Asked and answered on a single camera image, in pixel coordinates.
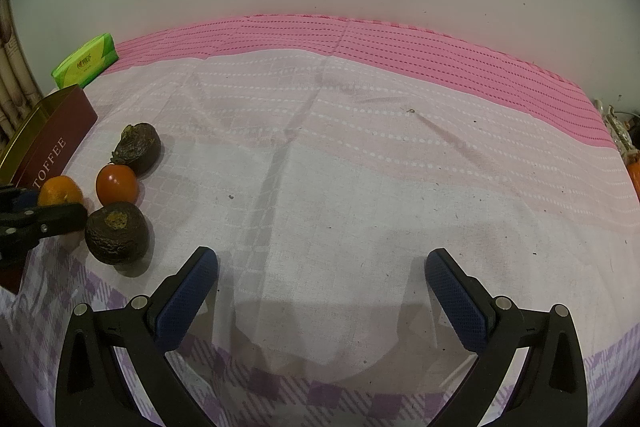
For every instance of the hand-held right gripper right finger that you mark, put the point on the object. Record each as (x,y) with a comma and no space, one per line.
(455,302)

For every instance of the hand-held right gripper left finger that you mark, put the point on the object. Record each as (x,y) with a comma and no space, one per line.
(187,302)

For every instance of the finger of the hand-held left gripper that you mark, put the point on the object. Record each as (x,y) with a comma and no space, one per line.
(45,219)
(17,198)

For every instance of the orange tangerine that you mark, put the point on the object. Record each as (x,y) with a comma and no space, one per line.
(60,191)

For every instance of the brown tin box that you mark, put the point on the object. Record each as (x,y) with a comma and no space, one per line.
(50,142)

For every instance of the dark fruit with yellowish top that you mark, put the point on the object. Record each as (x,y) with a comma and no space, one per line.
(117,234)

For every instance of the red-orange tomato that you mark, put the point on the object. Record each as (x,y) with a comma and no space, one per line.
(116,184)

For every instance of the beige patterned curtain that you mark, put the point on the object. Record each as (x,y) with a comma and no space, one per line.
(10,72)

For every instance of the purple checked tablecloth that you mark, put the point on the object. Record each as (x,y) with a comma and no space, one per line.
(350,207)

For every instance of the green tissue pack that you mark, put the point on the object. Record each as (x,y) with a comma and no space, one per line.
(85,62)

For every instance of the orange object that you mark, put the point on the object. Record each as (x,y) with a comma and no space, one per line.
(635,177)

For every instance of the pale crumpled object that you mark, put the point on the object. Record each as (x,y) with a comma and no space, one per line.
(620,129)

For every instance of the pink mat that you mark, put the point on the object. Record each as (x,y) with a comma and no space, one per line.
(400,52)

